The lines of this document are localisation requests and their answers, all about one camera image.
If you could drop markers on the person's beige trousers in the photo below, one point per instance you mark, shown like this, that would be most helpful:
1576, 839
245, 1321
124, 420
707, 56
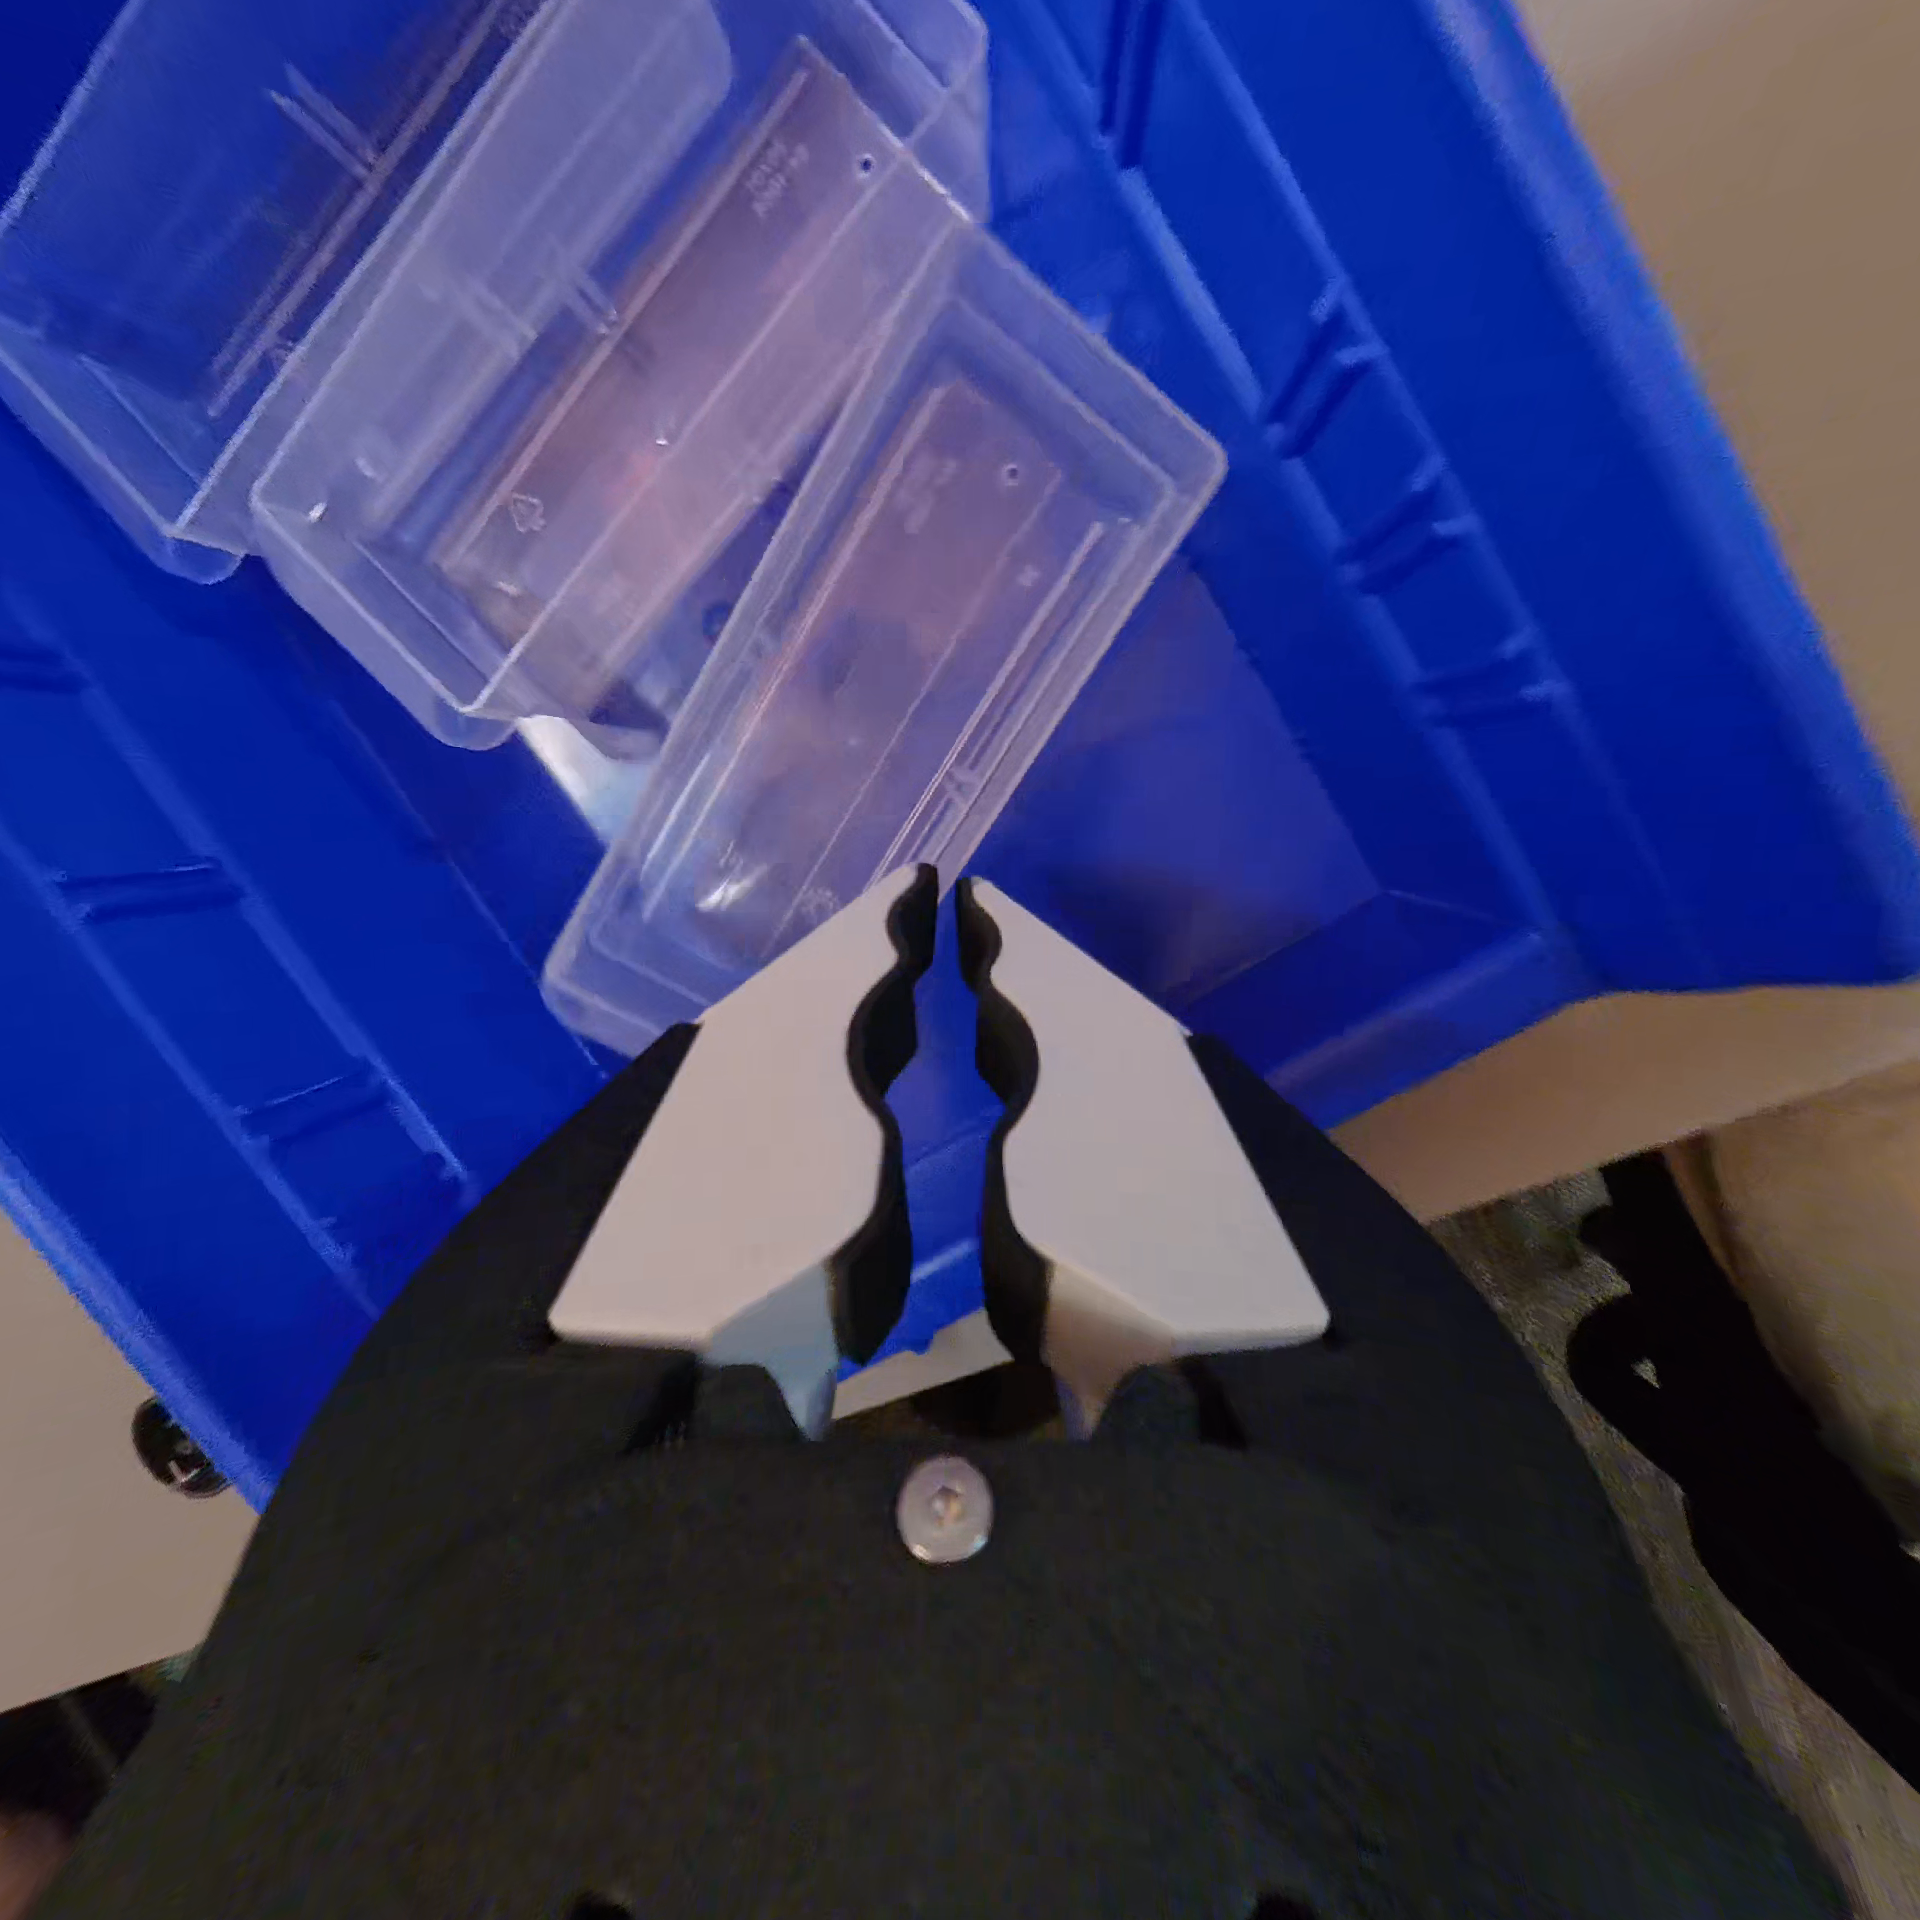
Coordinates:
1829, 1243

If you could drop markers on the blue plastic bin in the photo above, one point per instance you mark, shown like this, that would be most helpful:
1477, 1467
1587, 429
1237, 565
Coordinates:
1424, 450

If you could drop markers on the black screw knob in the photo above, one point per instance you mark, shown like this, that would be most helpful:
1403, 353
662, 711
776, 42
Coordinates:
171, 1447

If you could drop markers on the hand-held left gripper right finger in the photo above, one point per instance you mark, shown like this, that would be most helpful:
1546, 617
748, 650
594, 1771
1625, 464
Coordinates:
1154, 1200

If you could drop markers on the black chair frame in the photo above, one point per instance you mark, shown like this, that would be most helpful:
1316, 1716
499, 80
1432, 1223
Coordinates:
1769, 1500

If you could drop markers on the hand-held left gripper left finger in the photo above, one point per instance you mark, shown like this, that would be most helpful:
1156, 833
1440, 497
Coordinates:
733, 1185

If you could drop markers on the clear plastic drawer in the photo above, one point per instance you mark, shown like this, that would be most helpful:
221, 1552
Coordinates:
901, 600
598, 375
181, 225

